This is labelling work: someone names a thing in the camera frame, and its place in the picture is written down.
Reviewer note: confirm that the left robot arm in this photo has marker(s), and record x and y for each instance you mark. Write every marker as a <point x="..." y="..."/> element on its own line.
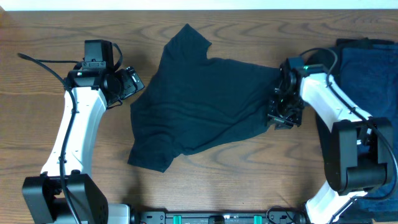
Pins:
<point x="64" y="187"/>

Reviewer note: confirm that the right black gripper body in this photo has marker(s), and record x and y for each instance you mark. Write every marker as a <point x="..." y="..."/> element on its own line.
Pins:
<point x="286" y="112"/>

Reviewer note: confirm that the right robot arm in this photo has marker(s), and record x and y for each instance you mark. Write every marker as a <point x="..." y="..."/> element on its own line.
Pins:
<point x="359" y="162"/>

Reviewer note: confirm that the dark teal t-shirt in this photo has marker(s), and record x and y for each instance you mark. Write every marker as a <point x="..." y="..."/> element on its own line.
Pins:
<point x="194" y="103"/>

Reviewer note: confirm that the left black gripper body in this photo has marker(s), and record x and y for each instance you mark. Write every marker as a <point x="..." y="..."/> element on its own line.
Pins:
<point x="124" y="84"/>

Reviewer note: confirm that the blue garment in pile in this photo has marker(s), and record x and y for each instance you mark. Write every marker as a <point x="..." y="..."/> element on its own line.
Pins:
<point x="369" y="78"/>

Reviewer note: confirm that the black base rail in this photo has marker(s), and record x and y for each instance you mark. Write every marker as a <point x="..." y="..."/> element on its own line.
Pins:
<point x="217" y="218"/>

